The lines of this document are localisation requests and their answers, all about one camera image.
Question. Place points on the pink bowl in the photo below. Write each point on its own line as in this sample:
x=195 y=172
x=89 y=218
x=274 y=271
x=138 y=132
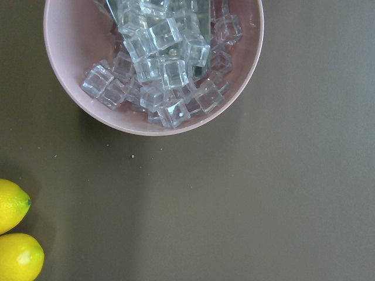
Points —
x=77 y=36

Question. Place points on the clear plastic ice cubes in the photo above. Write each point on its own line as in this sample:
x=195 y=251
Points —
x=159 y=86

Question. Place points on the clear ice scoop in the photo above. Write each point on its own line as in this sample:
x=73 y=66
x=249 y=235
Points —
x=154 y=28

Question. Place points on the yellow lemon upper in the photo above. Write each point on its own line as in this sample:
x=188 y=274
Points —
x=15 y=203

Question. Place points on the yellow lemon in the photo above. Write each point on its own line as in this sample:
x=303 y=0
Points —
x=15 y=203
x=22 y=257

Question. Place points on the yellow lemon lower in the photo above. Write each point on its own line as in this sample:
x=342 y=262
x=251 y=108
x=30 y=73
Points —
x=22 y=257

